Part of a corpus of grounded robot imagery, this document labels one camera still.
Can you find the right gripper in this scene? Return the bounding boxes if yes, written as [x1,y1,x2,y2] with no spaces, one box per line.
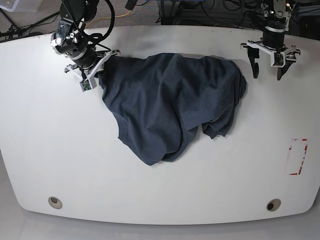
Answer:
[64,46,121,83]

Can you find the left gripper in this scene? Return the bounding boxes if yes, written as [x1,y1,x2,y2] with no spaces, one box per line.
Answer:
[240,35,300,60]

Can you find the dark blue T-shirt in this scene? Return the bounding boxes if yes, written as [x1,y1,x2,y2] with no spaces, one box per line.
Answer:
[101,53,247,166]

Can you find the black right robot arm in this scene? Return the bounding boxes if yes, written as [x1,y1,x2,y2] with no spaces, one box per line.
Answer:
[50,0,301,90]

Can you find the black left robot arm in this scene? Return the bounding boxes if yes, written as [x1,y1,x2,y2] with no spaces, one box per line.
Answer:
[156,0,301,80]

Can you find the black tripod stand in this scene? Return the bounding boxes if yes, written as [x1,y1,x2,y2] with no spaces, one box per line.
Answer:
[0,10,59,40]

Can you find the clear plastic storage box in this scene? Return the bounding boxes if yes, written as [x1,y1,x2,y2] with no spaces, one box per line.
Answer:
[0,0,42,13]

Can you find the red tape rectangle marking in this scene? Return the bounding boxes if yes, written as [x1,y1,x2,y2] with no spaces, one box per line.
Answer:
[285,138,308,176]

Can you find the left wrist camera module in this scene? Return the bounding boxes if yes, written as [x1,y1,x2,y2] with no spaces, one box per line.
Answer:
[270,51,286,68]

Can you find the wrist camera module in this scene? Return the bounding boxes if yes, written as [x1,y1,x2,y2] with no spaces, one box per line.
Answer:
[270,51,286,68]
[79,78,97,92]

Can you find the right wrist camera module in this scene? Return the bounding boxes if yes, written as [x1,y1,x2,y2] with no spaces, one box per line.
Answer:
[79,78,97,92]

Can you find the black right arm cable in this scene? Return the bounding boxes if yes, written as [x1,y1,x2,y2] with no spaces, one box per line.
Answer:
[77,0,116,51]

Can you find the yellow cable on floor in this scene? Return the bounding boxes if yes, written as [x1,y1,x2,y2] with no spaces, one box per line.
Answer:
[86,4,132,29]

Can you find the metal equipment frame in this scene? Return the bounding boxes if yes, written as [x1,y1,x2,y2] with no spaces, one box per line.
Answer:
[155,0,219,27]

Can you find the right table cable grommet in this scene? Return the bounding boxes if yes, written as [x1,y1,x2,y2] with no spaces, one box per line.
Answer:
[266,198,282,212]

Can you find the table cable grommet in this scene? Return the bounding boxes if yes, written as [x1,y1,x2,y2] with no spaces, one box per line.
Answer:
[266,198,282,212]
[48,196,63,210]

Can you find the left table cable grommet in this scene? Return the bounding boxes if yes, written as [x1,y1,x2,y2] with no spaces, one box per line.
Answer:
[48,196,63,210]

